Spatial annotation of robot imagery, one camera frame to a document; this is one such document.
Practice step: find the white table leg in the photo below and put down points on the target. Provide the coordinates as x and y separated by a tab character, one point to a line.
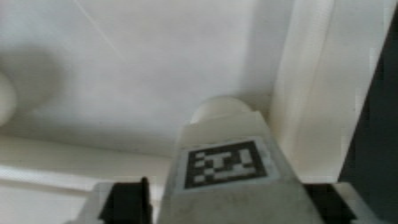
232	184

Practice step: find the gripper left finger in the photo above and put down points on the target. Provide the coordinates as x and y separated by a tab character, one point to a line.
118	204

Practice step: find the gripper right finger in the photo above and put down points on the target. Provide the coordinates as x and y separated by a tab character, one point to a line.
340	204

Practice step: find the white square tabletop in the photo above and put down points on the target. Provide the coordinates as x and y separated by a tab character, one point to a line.
113	65

